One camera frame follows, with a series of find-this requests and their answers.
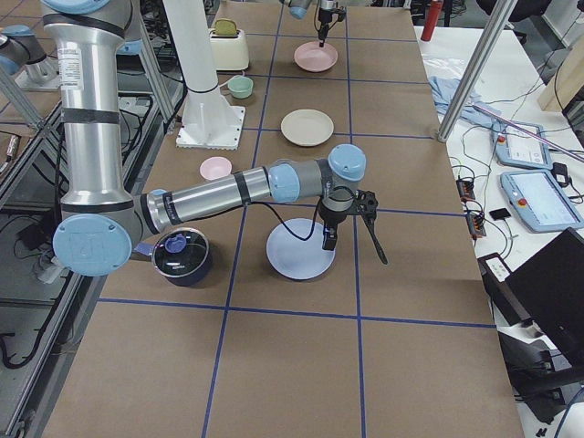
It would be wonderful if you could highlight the cream toaster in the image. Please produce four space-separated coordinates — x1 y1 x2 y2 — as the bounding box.
210 28 250 71

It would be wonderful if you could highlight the black power adapter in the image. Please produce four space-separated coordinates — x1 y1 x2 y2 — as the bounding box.
551 162 571 188

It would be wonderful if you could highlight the pink bowl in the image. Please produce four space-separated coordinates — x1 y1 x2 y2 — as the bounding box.
199 156 232 181

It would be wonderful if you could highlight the glass pot lid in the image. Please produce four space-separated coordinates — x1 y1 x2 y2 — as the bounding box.
151 226 211 277

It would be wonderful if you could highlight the cream plate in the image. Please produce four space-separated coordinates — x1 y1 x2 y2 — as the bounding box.
280 109 334 147

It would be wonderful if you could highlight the red bottle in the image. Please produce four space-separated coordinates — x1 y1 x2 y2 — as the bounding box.
421 0 443 42

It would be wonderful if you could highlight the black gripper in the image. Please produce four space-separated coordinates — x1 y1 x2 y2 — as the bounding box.
318 189 389 266
314 7 346 47

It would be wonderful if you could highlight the upper teach pendant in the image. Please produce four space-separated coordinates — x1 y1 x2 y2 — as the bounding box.
491 125 553 171

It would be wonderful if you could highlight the teach pendant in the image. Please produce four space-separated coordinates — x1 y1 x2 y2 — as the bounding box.
491 125 553 171
499 170 583 233

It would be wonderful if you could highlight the toast slice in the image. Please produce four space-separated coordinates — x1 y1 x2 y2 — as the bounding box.
214 18 238 37

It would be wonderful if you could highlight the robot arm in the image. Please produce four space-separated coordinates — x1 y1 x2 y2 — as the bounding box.
42 1 378 276
281 0 347 47

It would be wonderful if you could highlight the black orange electronics module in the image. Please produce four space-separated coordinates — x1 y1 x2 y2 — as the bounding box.
456 179 475 202

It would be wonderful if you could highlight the dark blue pot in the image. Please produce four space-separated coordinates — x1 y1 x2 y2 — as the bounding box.
131 226 214 288

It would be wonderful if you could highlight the grabber stick tool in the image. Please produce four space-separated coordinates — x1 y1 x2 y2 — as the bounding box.
472 104 584 163

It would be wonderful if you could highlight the blue plate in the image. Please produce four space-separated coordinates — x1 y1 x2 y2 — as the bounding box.
266 222 336 280

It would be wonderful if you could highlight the aluminium frame post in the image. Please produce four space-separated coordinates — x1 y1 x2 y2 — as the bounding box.
436 0 517 142

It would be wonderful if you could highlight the blue cloth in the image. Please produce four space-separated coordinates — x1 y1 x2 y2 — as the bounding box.
428 76 503 129

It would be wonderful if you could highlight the lower teach pendant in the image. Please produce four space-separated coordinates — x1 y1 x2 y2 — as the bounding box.
499 170 583 233

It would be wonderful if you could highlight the black laptop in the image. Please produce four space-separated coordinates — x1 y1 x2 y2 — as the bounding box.
478 227 583 364

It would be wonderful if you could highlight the pink plate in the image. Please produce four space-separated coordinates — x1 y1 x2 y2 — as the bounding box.
294 41 339 73

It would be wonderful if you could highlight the green bowl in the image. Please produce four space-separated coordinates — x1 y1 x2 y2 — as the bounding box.
227 75 254 99

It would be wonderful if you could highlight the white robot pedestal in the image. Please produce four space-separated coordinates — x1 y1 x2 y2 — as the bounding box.
163 0 245 151

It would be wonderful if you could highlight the white toaster cable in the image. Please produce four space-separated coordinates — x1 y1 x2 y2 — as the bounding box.
217 68 247 97

